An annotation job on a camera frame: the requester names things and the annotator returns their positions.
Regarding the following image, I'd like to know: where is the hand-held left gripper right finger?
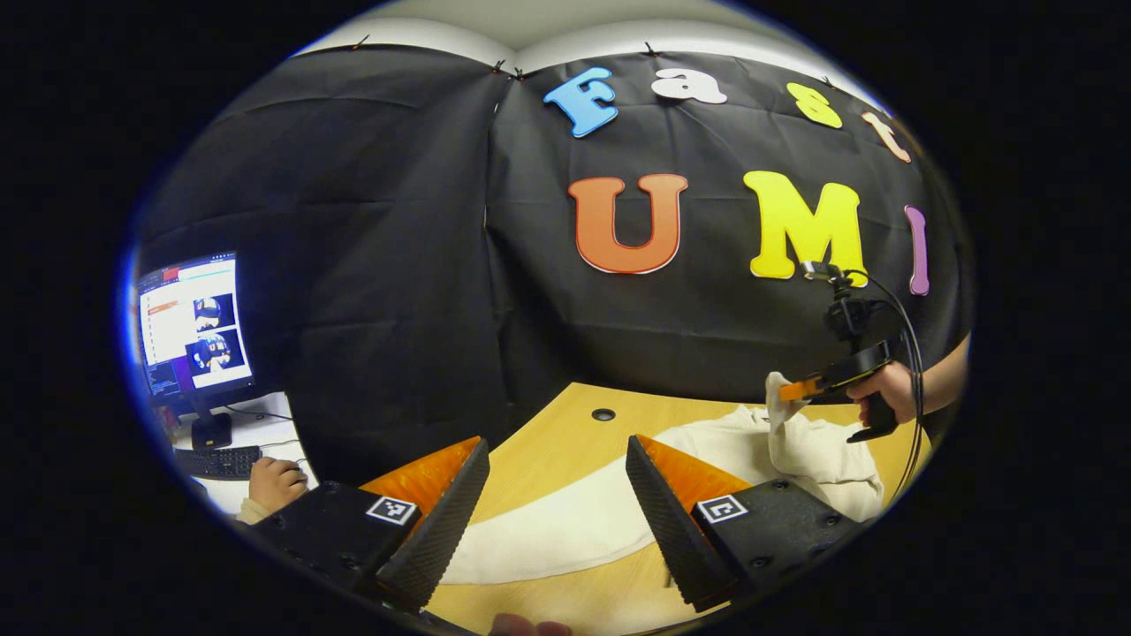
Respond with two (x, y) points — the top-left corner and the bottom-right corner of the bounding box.
(626, 434), (862, 613)

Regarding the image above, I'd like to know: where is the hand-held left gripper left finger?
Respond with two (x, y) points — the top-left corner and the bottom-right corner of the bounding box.
(252, 435), (491, 613)

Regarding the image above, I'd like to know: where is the cream sweatshirt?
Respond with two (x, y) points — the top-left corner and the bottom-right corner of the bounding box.
(442, 371), (884, 586)

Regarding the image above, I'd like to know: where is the black keyboard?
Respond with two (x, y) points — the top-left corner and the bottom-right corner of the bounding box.
(174, 444), (263, 481)

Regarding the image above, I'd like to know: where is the black backdrop cloth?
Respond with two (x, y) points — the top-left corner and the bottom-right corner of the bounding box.
(133, 44), (973, 487)

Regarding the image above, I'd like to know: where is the computer monitor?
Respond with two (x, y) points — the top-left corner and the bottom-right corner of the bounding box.
(134, 252), (259, 450)

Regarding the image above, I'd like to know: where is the row of black cloth clips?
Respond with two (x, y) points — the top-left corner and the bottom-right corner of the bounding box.
(349, 34), (836, 89)

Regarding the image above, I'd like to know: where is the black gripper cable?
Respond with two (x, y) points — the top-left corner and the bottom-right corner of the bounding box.
(853, 272), (927, 500)

